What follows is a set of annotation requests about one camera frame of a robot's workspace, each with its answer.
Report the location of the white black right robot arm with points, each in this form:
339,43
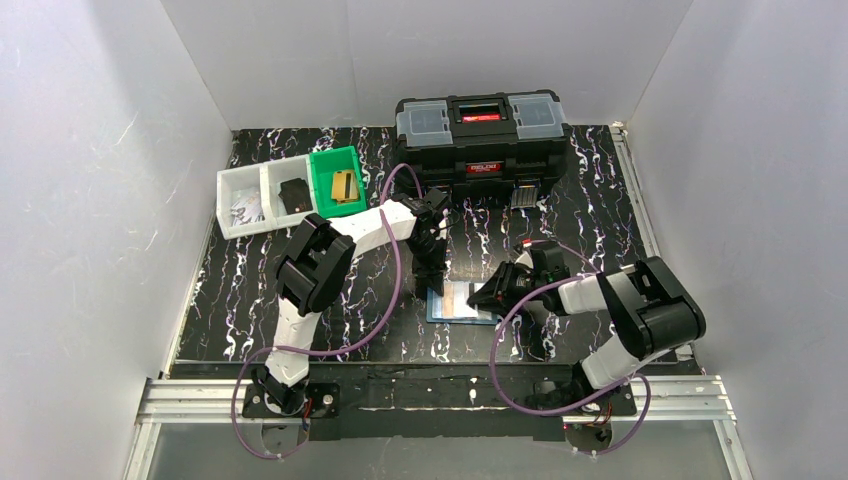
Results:
651,311

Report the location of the blue leather card holder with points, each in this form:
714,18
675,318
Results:
434,304

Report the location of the black card in white bin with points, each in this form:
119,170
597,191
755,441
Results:
295,196

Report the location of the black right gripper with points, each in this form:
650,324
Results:
511,286

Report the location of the patterned cards in white bin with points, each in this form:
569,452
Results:
246,207

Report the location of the white bin with black card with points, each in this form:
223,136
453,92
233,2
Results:
282,170

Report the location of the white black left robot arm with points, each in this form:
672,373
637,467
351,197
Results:
312,272

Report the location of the gold card in green bin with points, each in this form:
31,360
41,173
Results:
344,187

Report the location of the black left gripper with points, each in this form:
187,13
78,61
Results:
429,258

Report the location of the black toolbox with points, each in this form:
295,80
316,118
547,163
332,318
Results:
512,147

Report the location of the white bin with patterned cards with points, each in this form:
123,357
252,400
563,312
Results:
229,181

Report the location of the green plastic bin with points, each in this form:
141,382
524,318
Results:
323,165

